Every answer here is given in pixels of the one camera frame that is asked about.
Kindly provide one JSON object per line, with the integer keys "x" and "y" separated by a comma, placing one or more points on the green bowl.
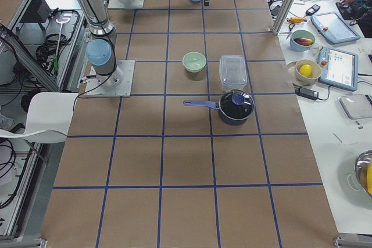
{"x": 194, "y": 62}

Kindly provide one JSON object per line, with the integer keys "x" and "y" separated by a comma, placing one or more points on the blue bowl with fruit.
{"x": 301, "y": 40}

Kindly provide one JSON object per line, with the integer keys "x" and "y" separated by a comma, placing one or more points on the cream bowl with lemon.
{"x": 307, "y": 71}

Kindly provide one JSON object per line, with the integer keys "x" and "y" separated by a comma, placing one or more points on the clear plastic food container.
{"x": 232, "y": 71}

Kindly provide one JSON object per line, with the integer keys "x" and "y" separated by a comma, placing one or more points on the scissors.
{"x": 290, "y": 29}

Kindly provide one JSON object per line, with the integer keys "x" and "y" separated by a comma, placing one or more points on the yellow orange tool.
{"x": 296, "y": 20}

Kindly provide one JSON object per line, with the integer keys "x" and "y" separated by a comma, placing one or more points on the dark blue saucepan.
{"x": 234, "y": 106}

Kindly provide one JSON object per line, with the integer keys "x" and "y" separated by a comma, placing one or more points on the black power adapter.
{"x": 307, "y": 93}

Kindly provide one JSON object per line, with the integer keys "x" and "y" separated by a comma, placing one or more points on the blue teach pendant tablet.
{"x": 338, "y": 68}

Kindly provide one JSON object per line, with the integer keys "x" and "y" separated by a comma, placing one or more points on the white chair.
{"x": 48, "y": 119}

